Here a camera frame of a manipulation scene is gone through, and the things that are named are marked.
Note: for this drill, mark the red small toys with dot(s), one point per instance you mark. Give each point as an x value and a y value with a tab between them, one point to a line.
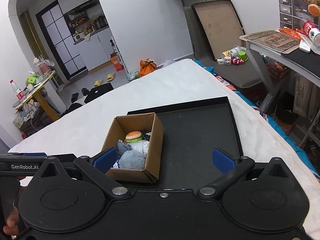
237	61

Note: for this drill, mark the plastic bottle on desk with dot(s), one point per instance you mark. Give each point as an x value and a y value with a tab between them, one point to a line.
311	31

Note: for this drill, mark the patterned brown mat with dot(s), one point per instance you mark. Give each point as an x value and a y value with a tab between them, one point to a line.
272	39

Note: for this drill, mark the grey drawer organizer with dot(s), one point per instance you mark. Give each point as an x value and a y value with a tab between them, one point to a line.
291	12

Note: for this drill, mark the yellow side table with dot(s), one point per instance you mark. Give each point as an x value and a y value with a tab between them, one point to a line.
36	94

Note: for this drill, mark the large brown board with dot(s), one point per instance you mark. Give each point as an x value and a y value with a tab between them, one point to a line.
220	24

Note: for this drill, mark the white towel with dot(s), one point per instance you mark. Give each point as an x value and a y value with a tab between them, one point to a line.
140	146

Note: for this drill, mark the blue tissue pack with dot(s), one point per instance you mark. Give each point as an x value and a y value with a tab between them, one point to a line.
116	164

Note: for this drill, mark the yellow slipper pair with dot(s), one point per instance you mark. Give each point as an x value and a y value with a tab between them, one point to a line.
109	78

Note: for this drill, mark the red basket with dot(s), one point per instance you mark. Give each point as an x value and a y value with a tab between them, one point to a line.
277	71

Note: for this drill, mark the green tissue box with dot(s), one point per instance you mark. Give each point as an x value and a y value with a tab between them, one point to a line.
33	80

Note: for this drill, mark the black framed glass door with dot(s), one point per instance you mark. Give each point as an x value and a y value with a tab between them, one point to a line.
60	40

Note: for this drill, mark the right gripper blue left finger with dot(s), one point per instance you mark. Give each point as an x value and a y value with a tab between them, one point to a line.
94	169

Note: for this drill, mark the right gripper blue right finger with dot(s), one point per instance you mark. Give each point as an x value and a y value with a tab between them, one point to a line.
233	170

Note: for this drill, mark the orange carton box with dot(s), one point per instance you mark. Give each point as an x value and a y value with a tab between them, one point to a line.
116	62

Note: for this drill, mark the brown cardboard box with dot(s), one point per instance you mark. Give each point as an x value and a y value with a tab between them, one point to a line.
120	127

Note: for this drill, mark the burger toy on desk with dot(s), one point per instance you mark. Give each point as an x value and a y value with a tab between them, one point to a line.
314	10

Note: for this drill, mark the grey fluffy plush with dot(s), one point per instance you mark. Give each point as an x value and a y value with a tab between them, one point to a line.
132	160

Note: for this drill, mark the green cup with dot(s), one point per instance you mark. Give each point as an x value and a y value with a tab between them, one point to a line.
242	55

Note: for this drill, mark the orange bag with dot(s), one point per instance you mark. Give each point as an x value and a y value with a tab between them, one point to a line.
146	67

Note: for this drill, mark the red label water bottle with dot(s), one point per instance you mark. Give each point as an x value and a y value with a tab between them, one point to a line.
18	92

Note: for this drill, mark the black laptop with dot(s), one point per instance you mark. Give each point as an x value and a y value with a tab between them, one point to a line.
98	91

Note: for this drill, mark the hamburger plush toy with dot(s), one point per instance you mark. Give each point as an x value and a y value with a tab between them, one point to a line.
134	136

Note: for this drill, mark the white label can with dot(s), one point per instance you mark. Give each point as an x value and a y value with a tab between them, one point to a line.
234	52

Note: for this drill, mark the black tray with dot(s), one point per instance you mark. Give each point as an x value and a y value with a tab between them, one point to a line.
192	130

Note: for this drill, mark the person's left hand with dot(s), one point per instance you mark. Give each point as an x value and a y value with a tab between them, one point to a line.
11	227

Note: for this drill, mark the grey desk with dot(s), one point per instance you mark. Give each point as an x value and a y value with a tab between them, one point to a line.
305	64

